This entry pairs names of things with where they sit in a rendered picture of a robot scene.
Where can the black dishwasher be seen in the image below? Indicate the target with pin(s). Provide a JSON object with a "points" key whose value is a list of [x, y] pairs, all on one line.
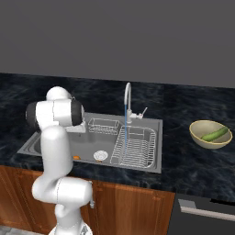
{"points": [[202, 223]]}

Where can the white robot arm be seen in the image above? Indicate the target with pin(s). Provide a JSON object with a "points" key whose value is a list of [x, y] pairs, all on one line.
{"points": [[56, 153]]}

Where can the silver sink faucet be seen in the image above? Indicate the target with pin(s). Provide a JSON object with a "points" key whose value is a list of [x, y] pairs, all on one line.
{"points": [[128, 91]]}

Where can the beige bowl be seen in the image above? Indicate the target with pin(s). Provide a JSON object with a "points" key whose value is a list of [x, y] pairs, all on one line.
{"points": [[199, 137]]}

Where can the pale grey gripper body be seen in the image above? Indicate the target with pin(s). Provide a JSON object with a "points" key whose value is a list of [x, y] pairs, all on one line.
{"points": [[76, 127]]}

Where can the round white sink drain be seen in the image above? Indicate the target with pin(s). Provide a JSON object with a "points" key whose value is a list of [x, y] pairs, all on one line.
{"points": [[100, 155]]}

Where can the green cucumber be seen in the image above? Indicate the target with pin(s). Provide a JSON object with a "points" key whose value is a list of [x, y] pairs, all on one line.
{"points": [[215, 134]]}

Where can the grey steel sink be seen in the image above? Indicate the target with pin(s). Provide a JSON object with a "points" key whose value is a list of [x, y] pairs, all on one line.
{"points": [[85, 143]]}

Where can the brown wooden cupboard door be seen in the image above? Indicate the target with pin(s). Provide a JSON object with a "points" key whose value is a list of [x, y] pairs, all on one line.
{"points": [[18, 195], [131, 208]]}

